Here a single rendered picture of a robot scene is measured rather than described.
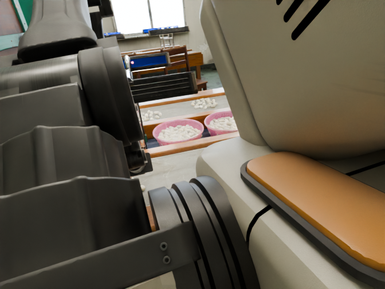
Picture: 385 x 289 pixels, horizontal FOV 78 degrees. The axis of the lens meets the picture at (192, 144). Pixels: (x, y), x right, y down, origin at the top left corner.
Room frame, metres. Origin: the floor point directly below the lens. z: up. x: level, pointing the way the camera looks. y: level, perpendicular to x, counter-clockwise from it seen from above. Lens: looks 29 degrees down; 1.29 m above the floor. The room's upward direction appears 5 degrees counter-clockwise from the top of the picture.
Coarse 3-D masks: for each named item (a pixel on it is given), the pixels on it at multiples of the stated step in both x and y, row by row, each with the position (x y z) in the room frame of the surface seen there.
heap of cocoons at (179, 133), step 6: (180, 126) 1.22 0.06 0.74; (186, 126) 1.21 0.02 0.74; (162, 132) 1.18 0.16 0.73; (168, 132) 1.15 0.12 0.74; (174, 132) 1.15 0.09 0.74; (180, 132) 1.14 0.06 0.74; (186, 132) 1.13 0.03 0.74; (192, 132) 1.13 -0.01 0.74; (198, 132) 1.12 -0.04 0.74; (162, 138) 1.10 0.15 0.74; (168, 138) 1.09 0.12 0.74; (174, 138) 1.08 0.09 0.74; (180, 138) 1.06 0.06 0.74; (186, 138) 1.06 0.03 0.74; (162, 144) 1.04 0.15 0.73
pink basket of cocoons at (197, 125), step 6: (174, 120) 1.25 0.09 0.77; (180, 120) 1.25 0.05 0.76; (186, 120) 1.24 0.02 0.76; (192, 120) 1.22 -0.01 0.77; (156, 126) 1.18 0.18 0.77; (162, 126) 1.21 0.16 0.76; (168, 126) 1.23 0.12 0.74; (174, 126) 1.24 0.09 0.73; (192, 126) 1.21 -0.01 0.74; (198, 126) 1.18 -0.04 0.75; (156, 132) 1.15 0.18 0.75; (156, 138) 1.04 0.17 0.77; (192, 138) 1.01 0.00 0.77; (198, 138) 1.05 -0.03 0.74
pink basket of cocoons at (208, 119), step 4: (216, 112) 1.30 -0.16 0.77; (220, 112) 1.30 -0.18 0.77; (224, 112) 1.31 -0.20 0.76; (228, 112) 1.30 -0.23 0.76; (208, 116) 1.25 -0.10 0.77; (212, 116) 1.28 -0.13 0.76; (220, 116) 1.30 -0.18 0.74; (228, 116) 1.30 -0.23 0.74; (232, 116) 1.29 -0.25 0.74; (204, 120) 1.20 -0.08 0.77; (208, 120) 1.24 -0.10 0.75; (208, 124) 1.22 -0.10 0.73; (208, 128) 1.14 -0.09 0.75; (212, 128) 1.09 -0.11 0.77; (212, 132) 1.11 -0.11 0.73; (216, 132) 1.09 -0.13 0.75; (220, 132) 1.07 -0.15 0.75; (224, 132) 1.06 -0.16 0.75; (228, 132) 1.06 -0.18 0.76
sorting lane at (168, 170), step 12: (168, 156) 0.91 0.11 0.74; (180, 156) 0.90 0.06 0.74; (192, 156) 0.89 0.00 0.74; (156, 168) 0.82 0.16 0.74; (168, 168) 0.82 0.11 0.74; (180, 168) 0.81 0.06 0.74; (192, 168) 0.80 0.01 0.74; (144, 180) 0.75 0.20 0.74; (156, 180) 0.74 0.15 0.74; (168, 180) 0.73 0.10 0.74; (180, 180) 0.73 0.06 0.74; (144, 192) 0.68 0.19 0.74
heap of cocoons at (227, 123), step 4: (212, 120) 1.25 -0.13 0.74; (216, 120) 1.24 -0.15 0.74; (220, 120) 1.24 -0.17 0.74; (224, 120) 1.24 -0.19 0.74; (228, 120) 1.25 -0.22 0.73; (232, 120) 1.22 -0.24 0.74; (212, 124) 1.20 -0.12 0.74; (216, 124) 1.20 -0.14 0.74; (220, 124) 1.20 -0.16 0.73; (224, 124) 1.18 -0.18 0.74; (228, 124) 1.19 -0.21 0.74; (232, 124) 1.18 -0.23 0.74; (216, 128) 1.15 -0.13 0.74; (220, 128) 1.14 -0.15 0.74; (224, 128) 1.14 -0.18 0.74; (228, 128) 1.12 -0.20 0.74; (232, 128) 1.12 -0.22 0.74; (236, 128) 1.13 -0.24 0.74
